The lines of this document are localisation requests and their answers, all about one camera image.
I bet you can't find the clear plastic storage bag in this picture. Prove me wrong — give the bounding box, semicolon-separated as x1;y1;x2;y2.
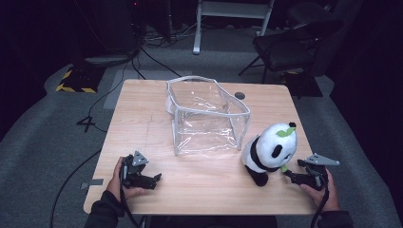
164;75;252;157

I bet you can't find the white metal stand frame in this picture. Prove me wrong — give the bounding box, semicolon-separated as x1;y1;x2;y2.
192;0;276;55

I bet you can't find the person's left hand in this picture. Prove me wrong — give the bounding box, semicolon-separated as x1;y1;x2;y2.
106;157;148;202

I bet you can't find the yellow black striped base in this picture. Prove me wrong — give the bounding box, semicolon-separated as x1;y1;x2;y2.
55;65;106;94

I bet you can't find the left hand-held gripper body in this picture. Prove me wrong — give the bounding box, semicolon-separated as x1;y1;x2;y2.
120;150;150;190

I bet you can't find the thin black floor cable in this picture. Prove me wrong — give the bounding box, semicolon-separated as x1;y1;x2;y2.
87;58;131;133

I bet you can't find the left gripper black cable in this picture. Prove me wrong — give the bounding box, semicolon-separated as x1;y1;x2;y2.
119;162;141;228

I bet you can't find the black folding chair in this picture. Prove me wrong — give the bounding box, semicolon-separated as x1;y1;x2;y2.
238;1;362;85

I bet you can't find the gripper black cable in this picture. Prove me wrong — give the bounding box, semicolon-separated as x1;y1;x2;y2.
311;175;331;228
119;162;141;228

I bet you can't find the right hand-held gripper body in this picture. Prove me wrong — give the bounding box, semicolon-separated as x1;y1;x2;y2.
303;153;340;192

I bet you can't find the grey flat stand base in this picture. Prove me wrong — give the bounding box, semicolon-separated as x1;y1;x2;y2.
84;54;131;67

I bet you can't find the panda plush toy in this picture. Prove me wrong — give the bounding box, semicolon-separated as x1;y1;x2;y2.
240;122;298;187

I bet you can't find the thick black floor cable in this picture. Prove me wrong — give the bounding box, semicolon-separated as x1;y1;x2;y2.
48;147;103;228

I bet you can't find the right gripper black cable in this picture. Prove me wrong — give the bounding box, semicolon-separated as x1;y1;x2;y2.
311;175;331;228

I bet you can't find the person's right hand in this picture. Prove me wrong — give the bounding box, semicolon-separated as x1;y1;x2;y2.
299;170;340;213

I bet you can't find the grey tape strip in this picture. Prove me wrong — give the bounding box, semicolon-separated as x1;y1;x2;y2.
80;179;105;190

